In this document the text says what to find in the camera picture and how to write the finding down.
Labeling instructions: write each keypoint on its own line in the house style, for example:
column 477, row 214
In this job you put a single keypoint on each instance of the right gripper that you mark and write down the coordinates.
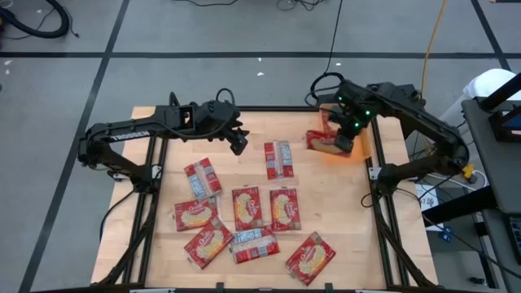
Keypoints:
column 346, row 126

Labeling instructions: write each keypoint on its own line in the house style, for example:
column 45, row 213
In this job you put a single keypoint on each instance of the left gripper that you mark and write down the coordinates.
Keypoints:
column 232, row 126

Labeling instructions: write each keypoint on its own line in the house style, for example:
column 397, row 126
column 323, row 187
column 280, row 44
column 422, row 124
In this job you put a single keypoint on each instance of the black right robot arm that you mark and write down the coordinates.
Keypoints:
column 407, row 107

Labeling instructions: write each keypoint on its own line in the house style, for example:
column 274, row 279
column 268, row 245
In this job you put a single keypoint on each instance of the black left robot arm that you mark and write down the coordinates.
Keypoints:
column 130, row 135

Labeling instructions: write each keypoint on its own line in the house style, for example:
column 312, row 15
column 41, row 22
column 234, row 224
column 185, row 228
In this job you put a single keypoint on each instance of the orange plastic basket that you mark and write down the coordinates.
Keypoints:
column 360, row 152

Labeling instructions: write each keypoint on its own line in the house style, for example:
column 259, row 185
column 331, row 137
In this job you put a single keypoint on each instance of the white paper sheet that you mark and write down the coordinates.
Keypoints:
column 427, row 199

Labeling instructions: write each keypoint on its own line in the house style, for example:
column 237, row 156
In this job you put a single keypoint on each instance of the yellow power plug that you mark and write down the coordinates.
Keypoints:
column 469, row 171

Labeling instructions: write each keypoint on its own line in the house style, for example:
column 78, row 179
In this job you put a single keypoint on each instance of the black desk leg bar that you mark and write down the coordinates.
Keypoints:
column 460, row 206

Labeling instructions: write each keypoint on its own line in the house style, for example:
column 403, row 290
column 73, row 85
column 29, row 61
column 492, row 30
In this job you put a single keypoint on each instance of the blue floor tags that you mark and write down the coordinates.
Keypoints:
column 447, row 234

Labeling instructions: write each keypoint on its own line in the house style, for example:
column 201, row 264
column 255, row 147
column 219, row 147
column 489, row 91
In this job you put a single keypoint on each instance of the white cylindrical bin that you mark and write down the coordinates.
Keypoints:
column 488, row 83

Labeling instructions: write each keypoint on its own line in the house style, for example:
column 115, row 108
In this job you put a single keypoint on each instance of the dark monitor with blue screen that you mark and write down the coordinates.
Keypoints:
column 506, row 126

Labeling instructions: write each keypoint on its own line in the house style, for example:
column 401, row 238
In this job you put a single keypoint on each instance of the grey desk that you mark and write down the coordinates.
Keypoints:
column 500, row 171

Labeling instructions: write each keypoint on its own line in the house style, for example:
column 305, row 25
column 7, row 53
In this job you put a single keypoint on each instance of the small black floor object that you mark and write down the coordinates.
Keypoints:
column 476, row 281

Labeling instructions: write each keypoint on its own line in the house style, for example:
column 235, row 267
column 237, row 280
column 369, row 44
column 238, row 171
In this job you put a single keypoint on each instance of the dark keyboard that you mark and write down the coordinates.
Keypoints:
column 516, row 240

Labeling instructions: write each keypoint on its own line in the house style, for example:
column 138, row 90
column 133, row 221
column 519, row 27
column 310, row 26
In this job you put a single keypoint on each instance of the silver arm base bracket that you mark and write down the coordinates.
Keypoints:
column 374, row 173
column 156, row 171

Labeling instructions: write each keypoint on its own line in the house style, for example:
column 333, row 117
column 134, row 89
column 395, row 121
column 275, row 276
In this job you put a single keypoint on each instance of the black slanted post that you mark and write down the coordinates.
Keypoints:
column 502, row 93

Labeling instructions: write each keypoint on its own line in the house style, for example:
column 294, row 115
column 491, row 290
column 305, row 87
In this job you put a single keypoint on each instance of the black frame clip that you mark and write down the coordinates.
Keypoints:
column 220, row 286
column 329, row 286

